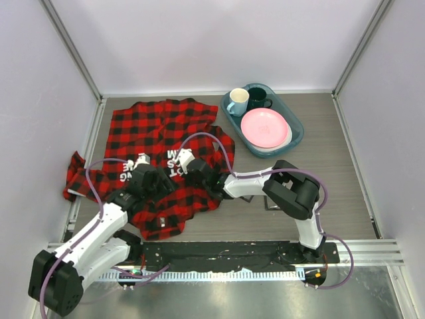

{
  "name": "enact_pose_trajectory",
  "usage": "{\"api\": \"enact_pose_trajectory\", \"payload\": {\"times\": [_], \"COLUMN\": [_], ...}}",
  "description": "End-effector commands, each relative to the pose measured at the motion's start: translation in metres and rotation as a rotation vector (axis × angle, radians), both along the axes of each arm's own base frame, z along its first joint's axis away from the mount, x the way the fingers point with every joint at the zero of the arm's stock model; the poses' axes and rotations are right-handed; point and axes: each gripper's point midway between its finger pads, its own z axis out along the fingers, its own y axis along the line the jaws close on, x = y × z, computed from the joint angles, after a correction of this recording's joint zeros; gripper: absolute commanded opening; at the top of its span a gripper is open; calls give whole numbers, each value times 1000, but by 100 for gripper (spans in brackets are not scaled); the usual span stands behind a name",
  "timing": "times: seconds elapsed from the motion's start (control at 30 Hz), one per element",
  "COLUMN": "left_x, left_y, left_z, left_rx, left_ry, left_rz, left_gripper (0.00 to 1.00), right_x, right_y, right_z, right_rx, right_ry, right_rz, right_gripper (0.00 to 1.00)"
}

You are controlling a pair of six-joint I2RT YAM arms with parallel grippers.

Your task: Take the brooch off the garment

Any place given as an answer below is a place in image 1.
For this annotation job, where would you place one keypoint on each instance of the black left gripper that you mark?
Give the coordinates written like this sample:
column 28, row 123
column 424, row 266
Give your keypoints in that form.
column 165, row 183

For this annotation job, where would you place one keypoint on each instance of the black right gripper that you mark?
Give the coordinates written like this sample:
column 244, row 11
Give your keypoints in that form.
column 188, row 177

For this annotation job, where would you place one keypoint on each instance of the red black plaid shirt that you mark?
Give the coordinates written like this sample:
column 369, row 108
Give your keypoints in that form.
column 157, row 129

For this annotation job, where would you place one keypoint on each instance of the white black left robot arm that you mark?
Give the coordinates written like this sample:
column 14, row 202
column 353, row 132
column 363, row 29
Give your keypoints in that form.
column 59, row 278

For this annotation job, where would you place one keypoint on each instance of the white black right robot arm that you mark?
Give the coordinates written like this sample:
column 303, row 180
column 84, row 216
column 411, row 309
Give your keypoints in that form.
column 297, row 193

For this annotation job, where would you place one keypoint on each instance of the black open box left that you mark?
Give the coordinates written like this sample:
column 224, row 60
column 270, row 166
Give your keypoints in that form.
column 247, row 199

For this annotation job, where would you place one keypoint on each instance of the black open box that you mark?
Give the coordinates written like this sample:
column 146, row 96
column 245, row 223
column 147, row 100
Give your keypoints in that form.
column 269, row 205
column 247, row 199

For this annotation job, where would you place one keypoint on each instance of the black open box right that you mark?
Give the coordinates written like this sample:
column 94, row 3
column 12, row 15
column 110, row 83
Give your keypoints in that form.
column 269, row 205

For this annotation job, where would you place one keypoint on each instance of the pink plate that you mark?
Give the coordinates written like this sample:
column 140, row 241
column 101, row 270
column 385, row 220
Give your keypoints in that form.
column 256, row 120

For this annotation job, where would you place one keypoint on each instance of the light blue mug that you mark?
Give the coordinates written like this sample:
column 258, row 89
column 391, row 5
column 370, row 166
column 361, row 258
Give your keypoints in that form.
column 239, row 98

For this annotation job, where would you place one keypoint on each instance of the white plate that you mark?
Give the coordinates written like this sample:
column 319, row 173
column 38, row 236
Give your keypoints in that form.
column 272, row 140

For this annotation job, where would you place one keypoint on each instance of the dark green mug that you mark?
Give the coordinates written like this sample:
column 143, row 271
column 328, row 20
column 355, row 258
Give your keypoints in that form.
column 258, row 98

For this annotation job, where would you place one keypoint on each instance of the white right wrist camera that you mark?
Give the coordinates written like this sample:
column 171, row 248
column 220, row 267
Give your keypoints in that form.
column 183, row 158

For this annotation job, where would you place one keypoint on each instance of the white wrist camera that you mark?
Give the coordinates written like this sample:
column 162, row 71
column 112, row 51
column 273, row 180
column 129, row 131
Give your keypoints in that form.
column 141, row 159
column 183, row 158

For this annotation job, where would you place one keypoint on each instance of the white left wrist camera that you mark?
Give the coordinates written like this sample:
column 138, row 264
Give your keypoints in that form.
column 141, row 159

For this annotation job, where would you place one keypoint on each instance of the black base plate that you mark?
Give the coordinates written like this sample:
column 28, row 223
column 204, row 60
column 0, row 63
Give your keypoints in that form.
column 227, row 256

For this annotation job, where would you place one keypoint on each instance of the white slotted cable duct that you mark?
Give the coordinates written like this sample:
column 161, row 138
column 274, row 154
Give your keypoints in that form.
column 243, row 275

